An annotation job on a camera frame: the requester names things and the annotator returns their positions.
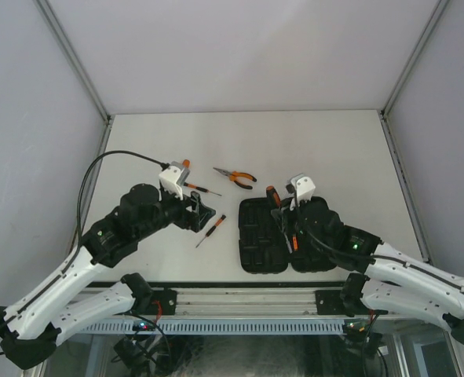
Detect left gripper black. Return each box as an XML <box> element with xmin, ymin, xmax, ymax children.
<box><xmin>135</xmin><ymin>185</ymin><xmax>215</xmax><ymax>241</ymax></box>

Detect black plastic tool case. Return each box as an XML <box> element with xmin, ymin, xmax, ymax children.
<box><xmin>238</xmin><ymin>197</ymin><xmax>336</xmax><ymax>274</ymax></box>

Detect large screwdriver black orange handle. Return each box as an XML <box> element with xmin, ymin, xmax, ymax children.
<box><xmin>265</xmin><ymin>185</ymin><xmax>282</xmax><ymax>210</ymax></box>

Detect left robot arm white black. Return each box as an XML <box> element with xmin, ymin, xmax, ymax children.
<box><xmin>0</xmin><ymin>184</ymin><xmax>216</xmax><ymax>370</ymax></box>

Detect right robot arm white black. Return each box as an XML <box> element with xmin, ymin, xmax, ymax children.
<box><xmin>267</xmin><ymin>193</ymin><xmax>464</xmax><ymax>345</ymax></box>

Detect small screwdriver orange black upper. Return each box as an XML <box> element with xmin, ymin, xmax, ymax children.
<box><xmin>184</xmin><ymin>182</ymin><xmax>222</xmax><ymax>196</ymax></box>

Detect small precision screwdriver orange lower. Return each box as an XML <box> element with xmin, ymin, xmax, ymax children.
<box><xmin>195</xmin><ymin>214</ymin><xmax>227</xmax><ymax>248</ymax></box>

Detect long nose pliers orange handles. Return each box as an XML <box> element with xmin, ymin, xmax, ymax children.
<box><xmin>214</xmin><ymin>167</ymin><xmax>258</xmax><ymax>190</ymax></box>

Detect right camera black cable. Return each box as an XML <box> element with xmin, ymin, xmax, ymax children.
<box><xmin>294</xmin><ymin>203</ymin><xmax>378</xmax><ymax>272</ymax></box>

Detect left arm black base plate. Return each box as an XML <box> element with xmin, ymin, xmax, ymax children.
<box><xmin>135</xmin><ymin>288</ymin><xmax>177</xmax><ymax>316</ymax></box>

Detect aluminium front rail frame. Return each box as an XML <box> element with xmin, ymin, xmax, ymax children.
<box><xmin>70</xmin><ymin>285</ymin><xmax>413</xmax><ymax>317</ymax></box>

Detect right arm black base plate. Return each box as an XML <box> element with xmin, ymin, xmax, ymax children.
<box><xmin>315</xmin><ymin>289</ymin><xmax>354</xmax><ymax>317</ymax></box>

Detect grey slotted cable duct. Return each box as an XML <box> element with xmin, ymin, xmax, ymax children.
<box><xmin>81</xmin><ymin>318</ymin><xmax>345</xmax><ymax>335</ymax></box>

